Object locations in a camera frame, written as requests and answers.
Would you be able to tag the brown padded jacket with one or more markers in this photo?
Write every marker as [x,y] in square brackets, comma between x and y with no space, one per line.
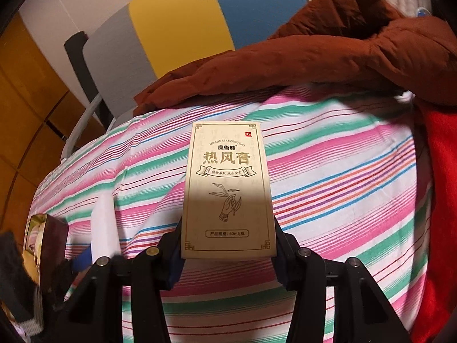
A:
[339,43]

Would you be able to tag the person's left forearm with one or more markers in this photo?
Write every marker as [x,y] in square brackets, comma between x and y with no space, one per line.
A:
[16,278]

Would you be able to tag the striped bedsheet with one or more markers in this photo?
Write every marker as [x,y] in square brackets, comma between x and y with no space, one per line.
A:
[321,185]

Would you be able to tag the grey metal tube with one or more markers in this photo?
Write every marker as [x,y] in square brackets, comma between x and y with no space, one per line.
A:
[80,125]

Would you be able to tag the white sponge block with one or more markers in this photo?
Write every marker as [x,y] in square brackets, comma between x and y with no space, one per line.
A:
[103,221]

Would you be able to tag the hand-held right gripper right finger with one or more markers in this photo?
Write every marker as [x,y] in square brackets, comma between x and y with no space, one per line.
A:
[280,271]

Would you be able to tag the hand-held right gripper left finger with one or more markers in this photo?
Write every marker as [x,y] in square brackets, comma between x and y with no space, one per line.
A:
[175,271]

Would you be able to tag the red cloth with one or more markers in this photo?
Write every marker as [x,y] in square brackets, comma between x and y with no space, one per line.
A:
[442,221]

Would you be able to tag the grey yellow blue chair backrest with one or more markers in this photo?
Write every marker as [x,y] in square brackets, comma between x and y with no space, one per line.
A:
[178,28]

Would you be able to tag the black upright post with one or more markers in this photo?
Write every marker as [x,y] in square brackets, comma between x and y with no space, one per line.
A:
[80,64]

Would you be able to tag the maroon gold-lined tin container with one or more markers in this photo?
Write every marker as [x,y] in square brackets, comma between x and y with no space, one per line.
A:
[53,253]

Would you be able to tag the cream printed carton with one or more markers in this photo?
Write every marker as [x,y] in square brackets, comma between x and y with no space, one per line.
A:
[228,189]

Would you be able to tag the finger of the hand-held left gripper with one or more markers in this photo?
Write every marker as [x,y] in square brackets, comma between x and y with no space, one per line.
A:
[81,262]

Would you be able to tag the wooden wardrobe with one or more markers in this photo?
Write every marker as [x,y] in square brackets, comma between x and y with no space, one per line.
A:
[25,96]

